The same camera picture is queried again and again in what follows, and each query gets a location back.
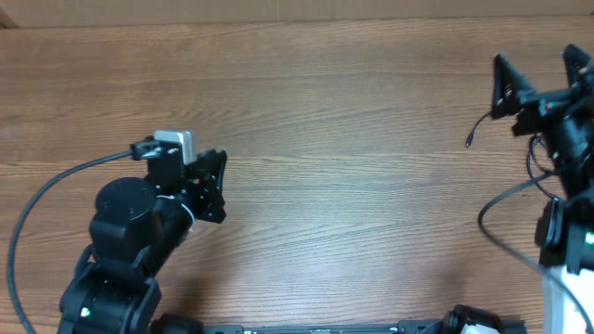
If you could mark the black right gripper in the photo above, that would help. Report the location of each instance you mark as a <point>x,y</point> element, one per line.
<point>537,102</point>

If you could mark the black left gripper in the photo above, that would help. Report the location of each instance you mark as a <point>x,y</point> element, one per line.
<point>208,193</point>

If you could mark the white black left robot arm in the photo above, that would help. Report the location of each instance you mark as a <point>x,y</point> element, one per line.
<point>139,222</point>

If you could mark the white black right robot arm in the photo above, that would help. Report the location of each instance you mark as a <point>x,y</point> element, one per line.
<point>564,232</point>

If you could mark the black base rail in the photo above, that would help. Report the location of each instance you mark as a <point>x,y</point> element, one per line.
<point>461,319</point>

